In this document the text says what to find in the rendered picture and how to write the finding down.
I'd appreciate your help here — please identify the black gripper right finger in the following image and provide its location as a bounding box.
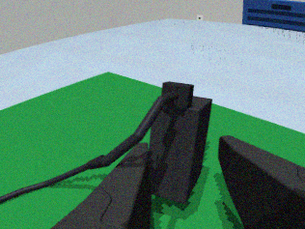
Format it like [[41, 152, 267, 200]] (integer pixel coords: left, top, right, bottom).
[[218, 136, 305, 229]]

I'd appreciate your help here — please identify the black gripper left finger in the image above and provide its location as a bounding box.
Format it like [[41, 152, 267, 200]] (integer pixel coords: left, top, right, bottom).
[[50, 142, 153, 229]]

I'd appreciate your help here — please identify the green circuit board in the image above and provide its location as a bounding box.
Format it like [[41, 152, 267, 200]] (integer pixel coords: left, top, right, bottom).
[[0, 72, 305, 229]]

